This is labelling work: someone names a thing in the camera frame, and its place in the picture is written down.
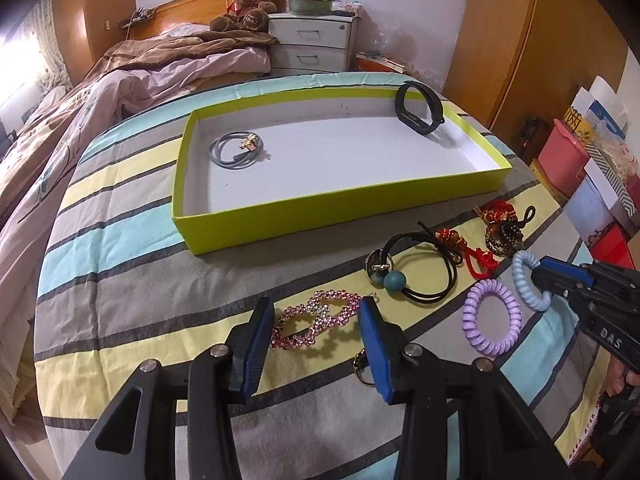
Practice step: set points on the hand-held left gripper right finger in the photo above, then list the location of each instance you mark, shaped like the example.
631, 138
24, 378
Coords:
375, 350

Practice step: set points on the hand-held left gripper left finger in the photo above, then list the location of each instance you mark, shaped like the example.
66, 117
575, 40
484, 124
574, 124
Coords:
252, 355

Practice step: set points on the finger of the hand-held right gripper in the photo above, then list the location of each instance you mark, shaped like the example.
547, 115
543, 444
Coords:
555, 285
565, 265

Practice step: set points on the pink rhinestone hair clip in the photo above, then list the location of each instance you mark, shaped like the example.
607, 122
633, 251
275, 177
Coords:
320, 310

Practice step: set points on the green cardboard tray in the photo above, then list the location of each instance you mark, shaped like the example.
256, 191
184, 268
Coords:
300, 220

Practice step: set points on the person's right hand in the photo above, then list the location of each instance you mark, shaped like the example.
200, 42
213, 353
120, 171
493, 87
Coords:
620, 375

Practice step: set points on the red box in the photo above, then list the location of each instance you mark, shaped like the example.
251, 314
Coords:
612, 242

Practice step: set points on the grey storage box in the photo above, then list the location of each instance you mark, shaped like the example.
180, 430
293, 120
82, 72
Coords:
590, 210

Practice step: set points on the pink storage bin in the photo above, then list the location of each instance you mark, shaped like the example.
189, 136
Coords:
562, 155

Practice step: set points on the striped tablecloth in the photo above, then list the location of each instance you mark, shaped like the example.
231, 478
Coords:
150, 270

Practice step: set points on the white paper bag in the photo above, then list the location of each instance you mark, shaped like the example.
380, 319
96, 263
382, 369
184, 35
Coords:
600, 110

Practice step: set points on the black fitness band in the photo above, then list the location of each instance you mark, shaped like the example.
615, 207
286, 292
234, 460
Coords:
420, 122

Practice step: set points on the wooden wardrobe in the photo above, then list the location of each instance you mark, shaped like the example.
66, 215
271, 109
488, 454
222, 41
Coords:
510, 35

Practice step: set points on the stack of books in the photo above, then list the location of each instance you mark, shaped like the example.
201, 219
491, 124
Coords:
385, 62

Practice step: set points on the bed with pink duvet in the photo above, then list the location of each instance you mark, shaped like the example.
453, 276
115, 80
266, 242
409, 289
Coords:
60, 160

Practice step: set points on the white nightstand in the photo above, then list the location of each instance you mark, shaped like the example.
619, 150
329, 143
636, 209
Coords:
310, 45

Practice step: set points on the brown blanket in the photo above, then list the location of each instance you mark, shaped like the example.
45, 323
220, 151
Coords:
200, 42

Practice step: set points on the brown teddy bear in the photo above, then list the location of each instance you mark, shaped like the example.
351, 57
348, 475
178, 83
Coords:
247, 12

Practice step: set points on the green tin box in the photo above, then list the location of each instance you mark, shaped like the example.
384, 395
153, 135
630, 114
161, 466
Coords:
310, 6

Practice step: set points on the wooden headboard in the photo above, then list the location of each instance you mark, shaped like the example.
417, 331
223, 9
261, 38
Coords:
185, 7

